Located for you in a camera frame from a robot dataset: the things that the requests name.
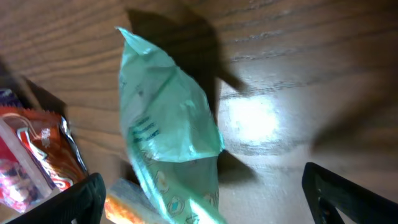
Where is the red orange candy bar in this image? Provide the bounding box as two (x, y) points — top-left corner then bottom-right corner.
(1, 106), (88, 191)

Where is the small orange snack box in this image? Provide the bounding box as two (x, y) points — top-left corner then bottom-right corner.
(104, 178), (168, 224)

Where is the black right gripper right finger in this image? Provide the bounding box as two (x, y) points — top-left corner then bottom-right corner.
(302, 162), (397, 224)

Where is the red purple snack packet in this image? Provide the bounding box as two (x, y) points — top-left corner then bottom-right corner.
(1, 88), (60, 213)

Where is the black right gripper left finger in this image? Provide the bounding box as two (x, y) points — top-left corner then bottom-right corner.
(7, 173), (106, 224)

